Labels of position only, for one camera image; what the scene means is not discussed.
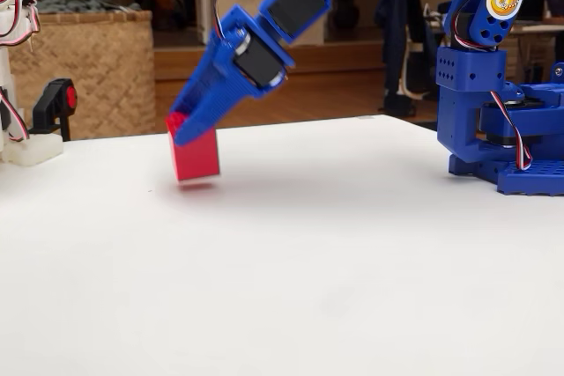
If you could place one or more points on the black clamp red knob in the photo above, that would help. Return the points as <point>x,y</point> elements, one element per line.
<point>50,105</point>

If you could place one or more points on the woven basket planter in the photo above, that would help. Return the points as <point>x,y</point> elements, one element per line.
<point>88,72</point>

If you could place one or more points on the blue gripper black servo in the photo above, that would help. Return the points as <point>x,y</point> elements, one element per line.
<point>225,85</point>

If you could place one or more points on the grey pebbles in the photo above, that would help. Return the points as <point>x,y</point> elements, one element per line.
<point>83,6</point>

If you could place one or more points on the red lego block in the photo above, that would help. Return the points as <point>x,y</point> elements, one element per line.
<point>198,160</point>

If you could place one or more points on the dark blue jacket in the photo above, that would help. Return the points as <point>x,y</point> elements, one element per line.
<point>401,19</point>

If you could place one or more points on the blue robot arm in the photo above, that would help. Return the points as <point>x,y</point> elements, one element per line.
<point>467,85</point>

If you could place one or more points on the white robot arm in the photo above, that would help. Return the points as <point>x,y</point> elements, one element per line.
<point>9,63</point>

